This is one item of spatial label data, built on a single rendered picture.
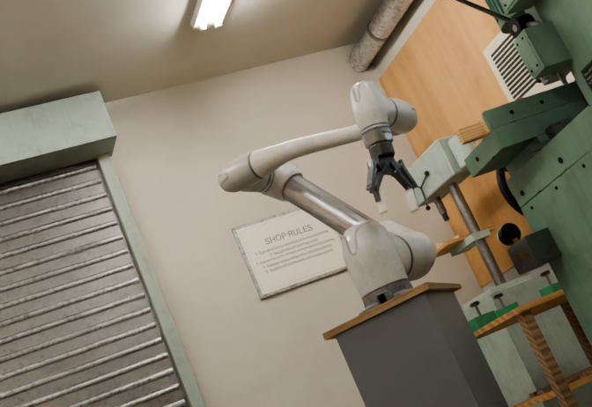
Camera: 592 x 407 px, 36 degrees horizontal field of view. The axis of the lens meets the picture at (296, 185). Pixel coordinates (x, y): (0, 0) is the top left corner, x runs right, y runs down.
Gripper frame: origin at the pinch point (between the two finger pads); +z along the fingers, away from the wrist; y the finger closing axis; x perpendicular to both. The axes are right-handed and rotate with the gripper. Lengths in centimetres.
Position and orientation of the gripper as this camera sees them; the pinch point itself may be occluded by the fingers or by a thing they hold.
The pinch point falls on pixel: (398, 208)
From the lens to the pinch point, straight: 276.8
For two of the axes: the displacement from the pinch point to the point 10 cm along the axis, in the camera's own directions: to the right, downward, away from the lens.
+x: -6.1, 3.6, 7.1
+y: 7.5, -0.2, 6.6
